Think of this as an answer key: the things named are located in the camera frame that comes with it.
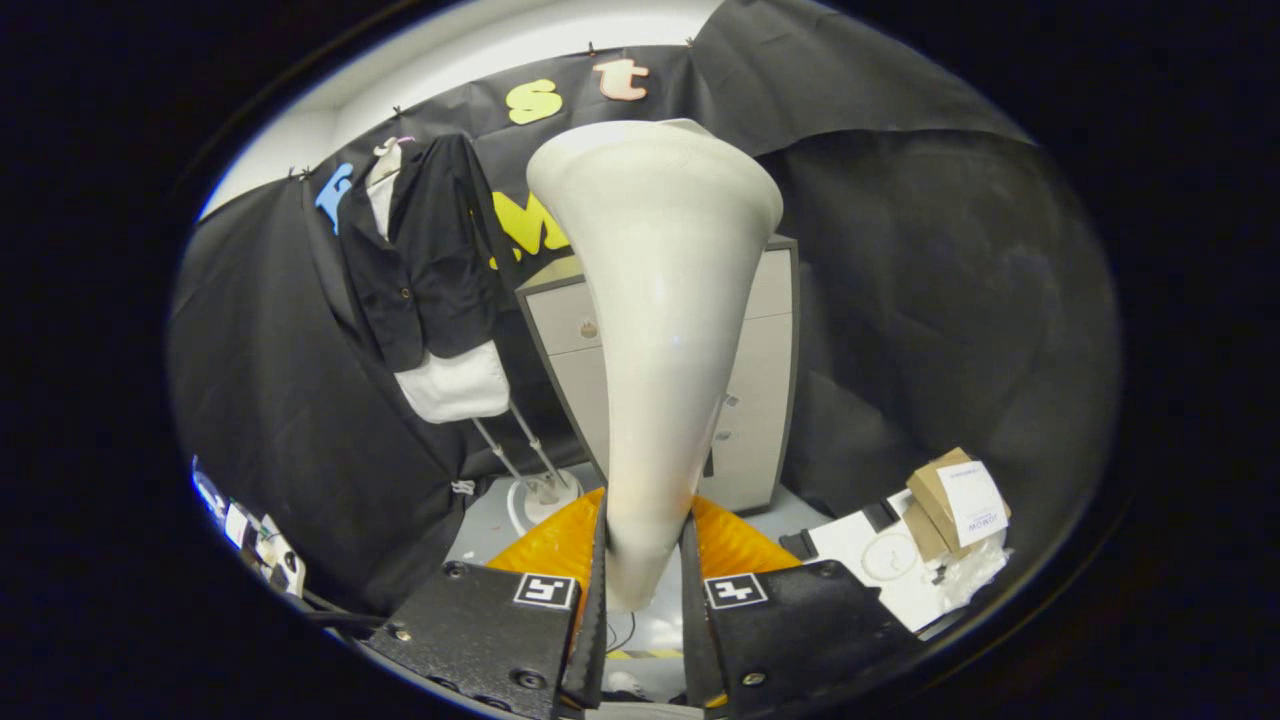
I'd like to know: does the grey cabinet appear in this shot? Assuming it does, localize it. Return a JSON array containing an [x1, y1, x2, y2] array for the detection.
[[515, 235, 801, 516]]

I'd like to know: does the white floor board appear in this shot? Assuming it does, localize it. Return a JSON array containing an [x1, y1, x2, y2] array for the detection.
[[780, 488, 1001, 633]]

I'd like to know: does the black backdrop cloth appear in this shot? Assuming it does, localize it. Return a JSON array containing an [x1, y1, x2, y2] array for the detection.
[[168, 0, 1121, 616]]

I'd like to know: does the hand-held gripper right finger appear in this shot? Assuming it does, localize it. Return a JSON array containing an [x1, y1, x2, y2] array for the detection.
[[682, 495, 921, 720]]

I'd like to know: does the black suit jacket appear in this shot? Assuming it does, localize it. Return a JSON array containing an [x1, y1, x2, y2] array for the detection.
[[338, 133, 501, 373]]

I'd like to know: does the white shirt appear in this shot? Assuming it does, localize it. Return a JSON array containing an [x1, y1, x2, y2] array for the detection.
[[365, 150, 511, 425]]

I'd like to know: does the thick black cable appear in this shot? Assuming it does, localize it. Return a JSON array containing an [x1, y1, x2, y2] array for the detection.
[[300, 590, 386, 631]]

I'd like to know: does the white garment rack stand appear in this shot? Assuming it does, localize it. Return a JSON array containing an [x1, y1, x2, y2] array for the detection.
[[470, 400, 583, 531]]

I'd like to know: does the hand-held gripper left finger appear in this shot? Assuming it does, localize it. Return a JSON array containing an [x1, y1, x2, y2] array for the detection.
[[362, 488, 609, 720]]

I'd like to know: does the cardboard box with white label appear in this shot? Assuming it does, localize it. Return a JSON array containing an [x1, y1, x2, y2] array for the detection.
[[903, 447, 1013, 563]]

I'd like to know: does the white plastic box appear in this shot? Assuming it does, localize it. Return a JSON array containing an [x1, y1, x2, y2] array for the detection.
[[222, 500, 308, 599]]

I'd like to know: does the clear plastic bag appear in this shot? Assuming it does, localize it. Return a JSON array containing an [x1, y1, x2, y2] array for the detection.
[[935, 530, 1011, 611]]

